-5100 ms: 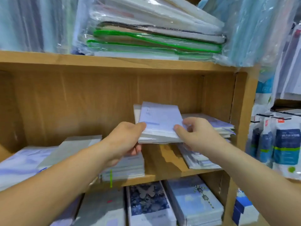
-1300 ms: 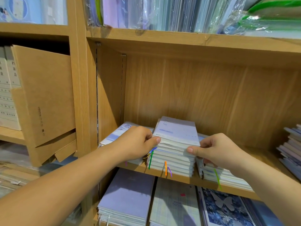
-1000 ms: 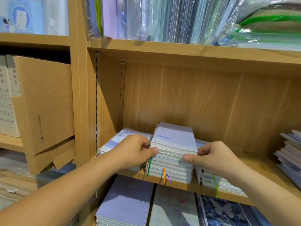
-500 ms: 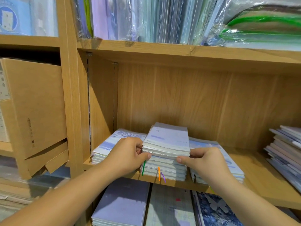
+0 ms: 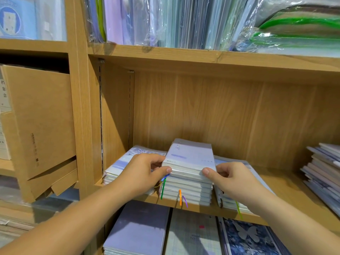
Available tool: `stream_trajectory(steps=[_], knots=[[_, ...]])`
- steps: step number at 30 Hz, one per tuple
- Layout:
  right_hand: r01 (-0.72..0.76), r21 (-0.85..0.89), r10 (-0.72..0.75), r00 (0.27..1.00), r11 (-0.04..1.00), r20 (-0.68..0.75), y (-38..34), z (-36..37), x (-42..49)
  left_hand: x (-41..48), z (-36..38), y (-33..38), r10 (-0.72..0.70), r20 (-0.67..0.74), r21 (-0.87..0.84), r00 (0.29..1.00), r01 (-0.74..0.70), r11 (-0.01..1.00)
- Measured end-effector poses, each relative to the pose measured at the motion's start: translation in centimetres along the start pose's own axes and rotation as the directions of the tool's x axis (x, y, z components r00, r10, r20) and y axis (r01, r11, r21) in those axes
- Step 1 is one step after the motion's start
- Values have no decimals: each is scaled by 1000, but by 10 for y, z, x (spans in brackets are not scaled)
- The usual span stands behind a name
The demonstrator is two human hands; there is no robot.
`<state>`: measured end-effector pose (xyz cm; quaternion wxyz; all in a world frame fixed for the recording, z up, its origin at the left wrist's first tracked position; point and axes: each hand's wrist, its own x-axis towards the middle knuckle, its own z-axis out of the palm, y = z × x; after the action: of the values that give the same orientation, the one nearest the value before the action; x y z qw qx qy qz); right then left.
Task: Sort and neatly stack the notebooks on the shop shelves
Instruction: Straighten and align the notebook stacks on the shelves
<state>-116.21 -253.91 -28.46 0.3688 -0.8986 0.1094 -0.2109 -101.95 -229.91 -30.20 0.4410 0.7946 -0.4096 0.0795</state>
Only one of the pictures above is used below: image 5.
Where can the person's left hand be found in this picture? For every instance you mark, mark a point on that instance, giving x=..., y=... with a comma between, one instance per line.
x=139, y=175

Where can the person's right hand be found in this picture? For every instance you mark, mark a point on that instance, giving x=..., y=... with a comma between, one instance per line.
x=236, y=180

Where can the light purple thin notebook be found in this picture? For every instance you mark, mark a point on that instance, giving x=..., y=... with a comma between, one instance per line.
x=125, y=159

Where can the stack of sky photo notebooks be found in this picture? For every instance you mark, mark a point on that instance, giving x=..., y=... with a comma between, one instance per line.
x=228, y=201

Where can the lilac cover notebook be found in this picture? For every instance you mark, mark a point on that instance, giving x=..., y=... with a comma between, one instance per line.
x=112, y=176

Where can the stack of sage cover notebooks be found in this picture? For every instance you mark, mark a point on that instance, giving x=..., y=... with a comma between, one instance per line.
x=186, y=191

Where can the large plain lilac notebook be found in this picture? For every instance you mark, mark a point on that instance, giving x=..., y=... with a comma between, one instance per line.
x=138, y=228

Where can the pale lilac marked notebook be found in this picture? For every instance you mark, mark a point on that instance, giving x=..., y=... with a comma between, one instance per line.
x=188, y=154

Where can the blue butterfly cover notebook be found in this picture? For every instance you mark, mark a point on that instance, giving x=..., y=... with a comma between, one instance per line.
x=252, y=239

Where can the pastel grid pattern notebook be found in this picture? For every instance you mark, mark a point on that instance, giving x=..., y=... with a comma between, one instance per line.
x=194, y=236

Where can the wooden shelf unit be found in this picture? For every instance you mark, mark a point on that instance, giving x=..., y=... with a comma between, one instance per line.
x=212, y=108

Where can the pile of small notebooks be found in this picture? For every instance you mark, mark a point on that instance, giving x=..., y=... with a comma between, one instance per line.
x=324, y=175

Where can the person's left forearm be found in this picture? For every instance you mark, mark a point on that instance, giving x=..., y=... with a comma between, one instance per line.
x=58, y=223

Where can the person's right forearm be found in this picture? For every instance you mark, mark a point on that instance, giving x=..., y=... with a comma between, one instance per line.
x=303, y=223

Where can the stack of flat wrapped packets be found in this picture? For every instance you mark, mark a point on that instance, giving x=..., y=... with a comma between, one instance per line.
x=21, y=209

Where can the row of plastic wrapped folders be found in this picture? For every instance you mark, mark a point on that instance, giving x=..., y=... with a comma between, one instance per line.
x=170, y=21

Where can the stack of green edged packets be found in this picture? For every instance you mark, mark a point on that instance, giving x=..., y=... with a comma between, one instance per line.
x=297, y=29

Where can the blue white packaged items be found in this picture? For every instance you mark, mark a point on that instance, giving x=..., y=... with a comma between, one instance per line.
x=29, y=17

